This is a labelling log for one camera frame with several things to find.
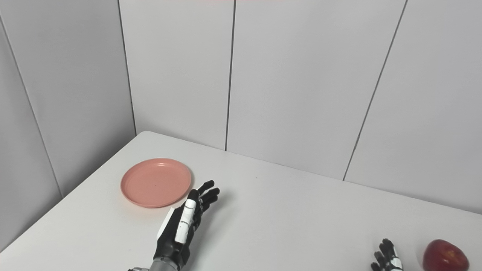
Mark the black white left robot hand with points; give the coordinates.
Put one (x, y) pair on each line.
(169, 241)

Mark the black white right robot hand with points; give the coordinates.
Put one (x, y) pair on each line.
(386, 259)

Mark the pink plastic plate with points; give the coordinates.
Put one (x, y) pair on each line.
(156, 183)

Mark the red apple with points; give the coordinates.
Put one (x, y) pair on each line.
(445, 258)

